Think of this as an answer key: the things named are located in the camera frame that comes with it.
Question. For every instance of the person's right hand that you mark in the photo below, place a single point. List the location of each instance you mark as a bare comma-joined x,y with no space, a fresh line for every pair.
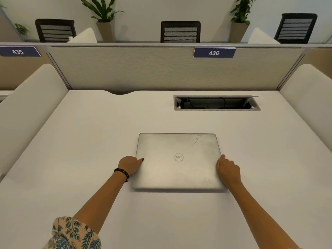
228,171

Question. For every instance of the person's left hand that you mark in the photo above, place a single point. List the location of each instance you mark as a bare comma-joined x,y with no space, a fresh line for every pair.
129,165

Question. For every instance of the person's right thumb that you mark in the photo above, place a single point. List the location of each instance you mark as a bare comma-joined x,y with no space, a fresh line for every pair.
220,158

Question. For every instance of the person's left thumb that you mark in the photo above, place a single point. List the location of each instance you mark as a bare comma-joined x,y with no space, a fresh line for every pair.
140,160

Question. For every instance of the silver laptop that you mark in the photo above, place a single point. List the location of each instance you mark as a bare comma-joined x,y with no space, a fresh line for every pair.
179,163

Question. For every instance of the person's left forearm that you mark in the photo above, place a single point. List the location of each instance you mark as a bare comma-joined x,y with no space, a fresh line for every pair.
102,202

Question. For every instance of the person's right forearm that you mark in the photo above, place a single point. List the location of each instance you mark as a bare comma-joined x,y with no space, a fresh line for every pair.
259,217

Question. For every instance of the beige desk divider panel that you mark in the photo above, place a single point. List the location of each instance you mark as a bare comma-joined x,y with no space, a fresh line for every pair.
176,68

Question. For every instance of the floral patterned sleeve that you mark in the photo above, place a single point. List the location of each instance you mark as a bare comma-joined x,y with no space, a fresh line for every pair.
72,234

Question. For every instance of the blue desk number sign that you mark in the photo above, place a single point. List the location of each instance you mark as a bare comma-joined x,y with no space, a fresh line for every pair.
214,52
19,51

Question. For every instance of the white side partition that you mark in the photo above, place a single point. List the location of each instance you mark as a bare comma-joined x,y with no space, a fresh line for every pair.
84,36
28,111
262,36
310,101

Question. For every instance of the black mesh office chair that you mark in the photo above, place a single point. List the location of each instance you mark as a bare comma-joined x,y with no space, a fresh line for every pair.
180,32
55,30
295,28

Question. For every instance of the potted green plant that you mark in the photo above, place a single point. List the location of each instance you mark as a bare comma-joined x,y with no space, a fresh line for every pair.
241,20
105,19

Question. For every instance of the green leafy plant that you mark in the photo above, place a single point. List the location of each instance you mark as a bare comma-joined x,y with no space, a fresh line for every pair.
22,29

